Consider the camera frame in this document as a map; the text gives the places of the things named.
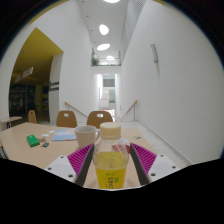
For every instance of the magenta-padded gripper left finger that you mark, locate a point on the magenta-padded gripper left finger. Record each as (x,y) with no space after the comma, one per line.
(78,160)

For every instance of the small green box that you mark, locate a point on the small green box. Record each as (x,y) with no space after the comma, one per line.
(33,140)

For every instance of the small colourful packet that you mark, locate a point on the small colourful packet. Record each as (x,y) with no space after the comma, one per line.
(45,144)

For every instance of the wooden stair handrail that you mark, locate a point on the wooden stair handrail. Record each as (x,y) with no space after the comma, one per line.
(130,107)
(75,108)

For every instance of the small wooden side table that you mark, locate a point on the small wooden side table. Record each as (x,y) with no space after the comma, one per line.
(10,119)

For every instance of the green potted plant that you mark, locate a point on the green potted plant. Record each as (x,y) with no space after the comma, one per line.
(95,61)

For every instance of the small white card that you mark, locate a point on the small white card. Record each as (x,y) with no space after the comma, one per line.
(51,132)
(45,135)

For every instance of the group of oval ceiling lights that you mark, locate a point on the group of oval ceiling lights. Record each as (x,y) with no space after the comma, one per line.
(103,29)

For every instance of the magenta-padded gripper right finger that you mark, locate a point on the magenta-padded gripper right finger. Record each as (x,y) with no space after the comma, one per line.
(146,160)

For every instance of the white hanging sign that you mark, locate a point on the white hanging sign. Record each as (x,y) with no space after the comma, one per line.
(25,74)

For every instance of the printed card with green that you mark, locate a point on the printed card with green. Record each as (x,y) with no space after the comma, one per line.
(136,137)

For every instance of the light blue booklet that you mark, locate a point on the light blue booklet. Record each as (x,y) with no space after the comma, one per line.
(63,135)

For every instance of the clear bottle with yellow drink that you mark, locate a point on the clear bottle with yellow drink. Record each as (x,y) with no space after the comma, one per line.
(110,168)

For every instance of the cream ceramic mug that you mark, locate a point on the cream ceramic mug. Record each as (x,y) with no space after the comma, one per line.
(85,136)

